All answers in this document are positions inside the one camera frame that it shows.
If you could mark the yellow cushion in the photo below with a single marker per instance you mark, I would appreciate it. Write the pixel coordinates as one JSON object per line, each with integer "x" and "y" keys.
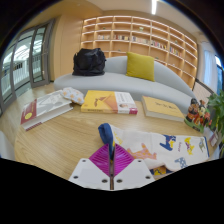
{"x": 140, "y": 66}

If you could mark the white towel with colourful print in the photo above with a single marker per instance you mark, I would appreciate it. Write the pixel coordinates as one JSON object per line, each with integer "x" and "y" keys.
{"x": 150, "y": 140}

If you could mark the white sheer curtain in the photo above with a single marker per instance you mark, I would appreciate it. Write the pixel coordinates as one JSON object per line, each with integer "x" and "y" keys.
{"x": 208, "y": 68}

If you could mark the grey-framed glass door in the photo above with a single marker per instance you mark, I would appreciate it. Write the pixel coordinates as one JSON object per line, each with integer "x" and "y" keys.
{"x": 31, "y": 56}

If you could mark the black bag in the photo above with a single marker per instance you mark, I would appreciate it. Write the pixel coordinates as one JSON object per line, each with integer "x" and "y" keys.
{"x": 88, "y": 61}

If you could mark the red and white book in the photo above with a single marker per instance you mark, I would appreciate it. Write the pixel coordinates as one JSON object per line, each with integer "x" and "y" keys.
{"x": 46, "y": 108}

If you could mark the small patterned white pillow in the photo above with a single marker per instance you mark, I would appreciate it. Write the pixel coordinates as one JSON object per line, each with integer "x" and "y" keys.
{"x": 73, "y": 95}

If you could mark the green potted plant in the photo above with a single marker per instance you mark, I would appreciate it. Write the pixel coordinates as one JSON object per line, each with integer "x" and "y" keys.
{"x": 218, "y": 106}

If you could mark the wooden shelf unit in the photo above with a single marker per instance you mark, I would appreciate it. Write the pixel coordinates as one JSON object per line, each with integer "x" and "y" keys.
{"x": 140, "y": 45}

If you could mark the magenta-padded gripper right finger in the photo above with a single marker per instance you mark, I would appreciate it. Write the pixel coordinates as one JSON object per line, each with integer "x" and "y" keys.
{"x": 136, "y": 173}

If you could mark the dark-framed window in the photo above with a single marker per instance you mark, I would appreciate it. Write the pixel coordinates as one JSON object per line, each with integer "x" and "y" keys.
{"x": 219, "y": 76}

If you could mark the yellow and orange book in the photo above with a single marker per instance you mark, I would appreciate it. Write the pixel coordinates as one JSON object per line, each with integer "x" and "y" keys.
{"x": 106, "y": 101}

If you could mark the light grey curved sofa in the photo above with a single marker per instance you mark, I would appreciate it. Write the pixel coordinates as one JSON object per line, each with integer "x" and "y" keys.
{"x": 110, "y": 83}

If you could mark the colourful figurine set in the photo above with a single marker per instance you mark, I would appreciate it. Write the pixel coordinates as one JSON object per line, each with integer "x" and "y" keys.
{"x": 197, "y": 115}

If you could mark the long ceiling light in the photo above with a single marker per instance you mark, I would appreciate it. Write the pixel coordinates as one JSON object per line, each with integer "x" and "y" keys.
{"x": 154, "y": 6}

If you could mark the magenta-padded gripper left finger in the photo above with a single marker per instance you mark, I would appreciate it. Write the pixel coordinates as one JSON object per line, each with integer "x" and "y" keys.
{"x": 83, "y": 171}

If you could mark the plain yellow book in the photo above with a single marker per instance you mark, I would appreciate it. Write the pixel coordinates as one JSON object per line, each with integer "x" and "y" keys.
{"x": 161, "y": 108}

